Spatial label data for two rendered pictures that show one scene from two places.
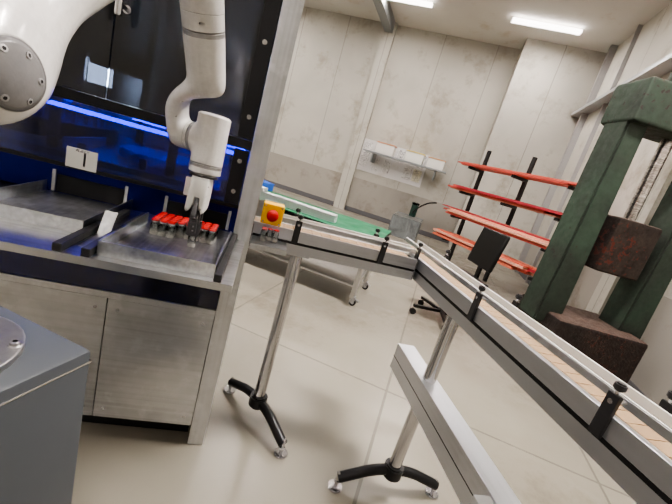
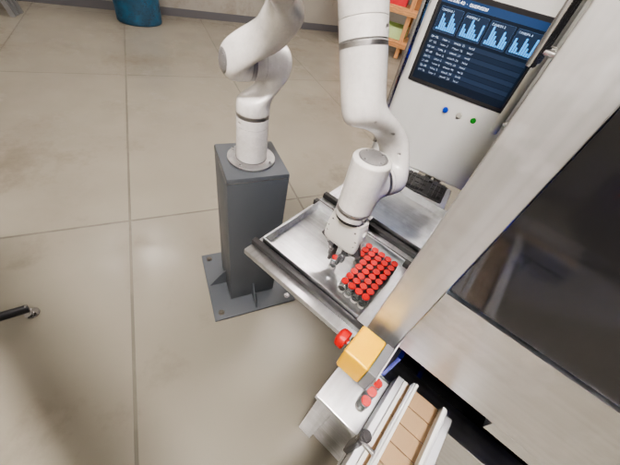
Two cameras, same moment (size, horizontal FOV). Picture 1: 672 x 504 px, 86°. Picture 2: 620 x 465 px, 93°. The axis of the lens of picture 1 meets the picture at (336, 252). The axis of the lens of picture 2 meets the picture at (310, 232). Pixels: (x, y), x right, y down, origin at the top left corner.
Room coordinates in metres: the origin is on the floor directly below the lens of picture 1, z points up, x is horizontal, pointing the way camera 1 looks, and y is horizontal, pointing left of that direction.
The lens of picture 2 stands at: (1.30, -0.05, 1.56)
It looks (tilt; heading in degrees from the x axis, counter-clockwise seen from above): 46 degrees down; 134
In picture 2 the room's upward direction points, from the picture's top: 14 degrees clockwise
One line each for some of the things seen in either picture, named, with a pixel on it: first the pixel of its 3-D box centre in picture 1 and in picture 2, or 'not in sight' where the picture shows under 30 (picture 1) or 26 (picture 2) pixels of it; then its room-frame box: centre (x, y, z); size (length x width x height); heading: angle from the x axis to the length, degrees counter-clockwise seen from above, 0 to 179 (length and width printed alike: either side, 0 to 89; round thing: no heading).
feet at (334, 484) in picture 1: (389, 477); not in sight; (1.24, -0.48, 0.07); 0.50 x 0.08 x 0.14; 104
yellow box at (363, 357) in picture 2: (272, 213); (363, 356); (1.24, 0.25, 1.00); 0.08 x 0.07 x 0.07; 14
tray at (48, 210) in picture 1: (61, 203); (416, 221); (0.98, 0.80, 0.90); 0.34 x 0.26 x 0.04; 14
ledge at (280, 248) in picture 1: (268, 244); (358, 396); (1.28, 0.25, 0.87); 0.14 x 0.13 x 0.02; 14
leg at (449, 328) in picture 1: (420, 399); not in sight; (1.24, -0.48, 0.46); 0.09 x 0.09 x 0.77; 14
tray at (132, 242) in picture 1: (176, 240); (334, 252); (0.95, 0.44, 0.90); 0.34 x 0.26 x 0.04; 14
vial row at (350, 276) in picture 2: (184, 230); (359, 268); (1.04, 0.46, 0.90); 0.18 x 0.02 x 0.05; 104
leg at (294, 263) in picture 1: (275, 333); not in sight; (1.41, 0.15, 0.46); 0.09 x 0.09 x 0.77; 14
